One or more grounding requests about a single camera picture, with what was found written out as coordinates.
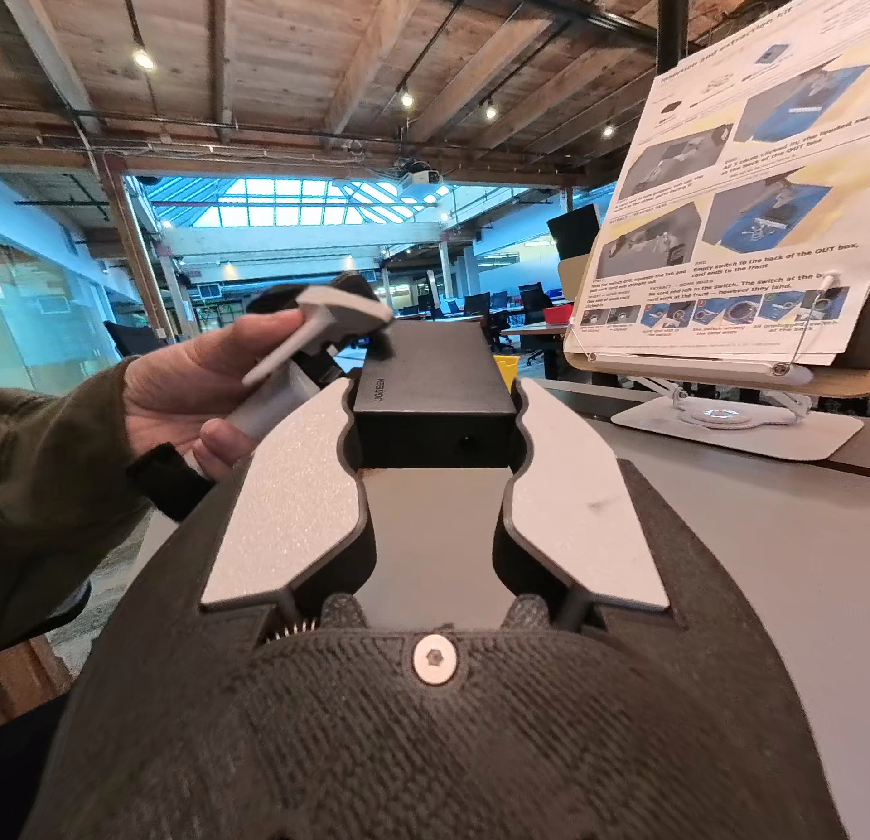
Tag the black monitor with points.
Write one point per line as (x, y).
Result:
(574, 232)

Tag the person's left hand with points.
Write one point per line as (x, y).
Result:
(183, 378)

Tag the white document stand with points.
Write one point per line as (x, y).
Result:
(747, 432)

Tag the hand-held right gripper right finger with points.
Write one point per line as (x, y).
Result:
(584, 514)

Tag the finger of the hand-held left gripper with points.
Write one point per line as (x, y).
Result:
(340, 310)

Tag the white ceiling device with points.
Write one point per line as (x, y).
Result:
(418, 179)

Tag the small red bin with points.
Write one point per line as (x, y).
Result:
(556, 315)

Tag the brown wooden furniture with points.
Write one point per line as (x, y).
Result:
(27, 677)

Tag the printed instruction sheet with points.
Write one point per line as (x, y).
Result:
(747, 208)

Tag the black ethernet switch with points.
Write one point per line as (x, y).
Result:
(435, 384)

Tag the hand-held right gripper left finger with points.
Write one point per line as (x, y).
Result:
(292, 500)

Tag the black pole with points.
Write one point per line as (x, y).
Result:
(668, 17)

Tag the yellow bin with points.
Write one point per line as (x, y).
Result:
(506, 371)

